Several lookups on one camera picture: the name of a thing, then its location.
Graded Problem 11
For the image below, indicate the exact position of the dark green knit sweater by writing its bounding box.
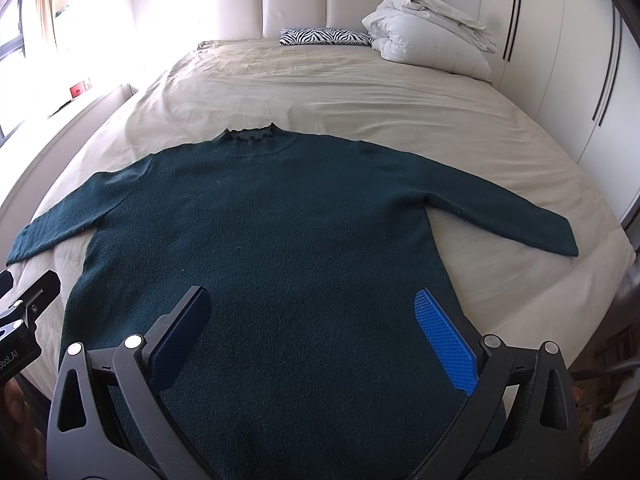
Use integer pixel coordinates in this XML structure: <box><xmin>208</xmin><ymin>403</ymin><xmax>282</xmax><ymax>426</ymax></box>
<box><xmin>8</xmin><ymin>126</ymin><xmax>578</xmax><ymax>479</ymax></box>

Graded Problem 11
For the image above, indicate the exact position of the red box on windowsill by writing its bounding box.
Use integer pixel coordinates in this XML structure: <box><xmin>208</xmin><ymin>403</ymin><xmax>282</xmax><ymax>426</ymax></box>
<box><xmin>70</xmin><ymin>80</ymin><xmax>91</xmax><ymax>99</ymax></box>

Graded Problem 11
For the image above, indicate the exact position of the white folded duvet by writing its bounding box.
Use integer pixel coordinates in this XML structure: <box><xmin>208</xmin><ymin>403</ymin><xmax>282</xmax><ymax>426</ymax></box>
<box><xmin>362</xmin><ymin>0</ymin><xmax>497</xmax><ymax>81</ymax></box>

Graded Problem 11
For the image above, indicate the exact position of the zebra print pillow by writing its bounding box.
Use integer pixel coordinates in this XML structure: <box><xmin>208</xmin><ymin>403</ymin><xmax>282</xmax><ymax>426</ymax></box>
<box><xmin>279</xmin><ymin>27</ymin><xmax>371</xmax><ymax>47</ymax></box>

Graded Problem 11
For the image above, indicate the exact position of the white wardrobe with black handles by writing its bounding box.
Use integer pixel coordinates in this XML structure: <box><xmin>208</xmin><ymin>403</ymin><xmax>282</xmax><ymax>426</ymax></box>
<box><xmin>480</xmin><ymin>0</ymin><xmax>639</xmax><ymax>224</ymax></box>

